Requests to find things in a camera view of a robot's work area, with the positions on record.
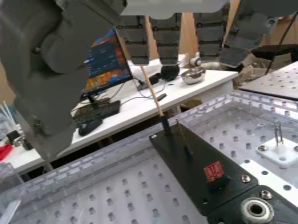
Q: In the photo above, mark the computer monitor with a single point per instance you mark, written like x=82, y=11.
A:
x=106, y=63

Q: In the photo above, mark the black headphones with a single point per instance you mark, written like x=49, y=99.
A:
x=167, y=71

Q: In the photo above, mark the metal bearing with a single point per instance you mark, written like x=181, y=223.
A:
x=257, y=210

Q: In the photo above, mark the clear box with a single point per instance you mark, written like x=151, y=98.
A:
x=110, y=166

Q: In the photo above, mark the metal bowl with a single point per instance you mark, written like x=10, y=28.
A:
x=193, y=76

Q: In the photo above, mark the thin stick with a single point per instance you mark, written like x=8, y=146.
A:
x=150, y=90

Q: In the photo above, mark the black keyboard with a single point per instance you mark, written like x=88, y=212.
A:
x=100, y=111

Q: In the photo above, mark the black plate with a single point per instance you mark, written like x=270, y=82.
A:
x=194, y=180

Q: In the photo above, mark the white desk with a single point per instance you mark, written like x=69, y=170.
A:
x=186, y=90

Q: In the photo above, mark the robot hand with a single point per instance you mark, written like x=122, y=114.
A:
x=48, y=66

